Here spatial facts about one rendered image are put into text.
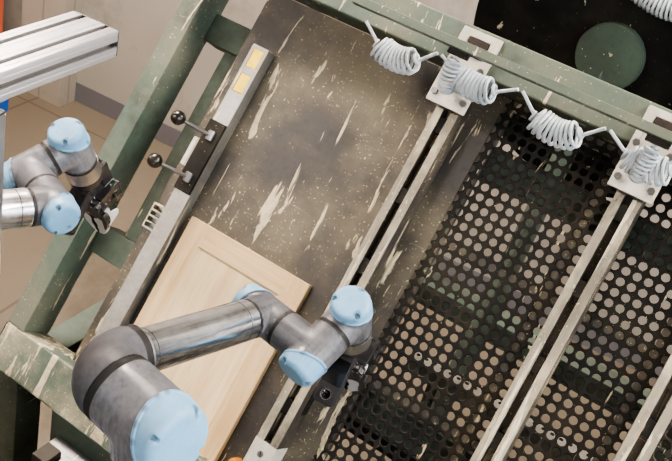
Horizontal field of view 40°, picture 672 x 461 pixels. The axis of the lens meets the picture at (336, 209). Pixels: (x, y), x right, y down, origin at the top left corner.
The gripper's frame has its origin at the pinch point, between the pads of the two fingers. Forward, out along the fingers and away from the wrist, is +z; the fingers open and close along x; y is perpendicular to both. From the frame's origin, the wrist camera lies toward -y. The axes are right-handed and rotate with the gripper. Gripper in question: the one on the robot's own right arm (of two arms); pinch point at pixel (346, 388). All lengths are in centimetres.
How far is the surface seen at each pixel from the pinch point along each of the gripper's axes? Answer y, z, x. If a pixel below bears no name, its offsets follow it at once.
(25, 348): -18, 39, 87
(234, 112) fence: 51, 1, 62
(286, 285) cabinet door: 21.5, 16.1, 29.5
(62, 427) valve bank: -29, 46, 68
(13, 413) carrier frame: -31, 59, 88
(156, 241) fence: 17, 19, 66
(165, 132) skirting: 163, 225, 214
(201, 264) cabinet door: 18, 21, 53
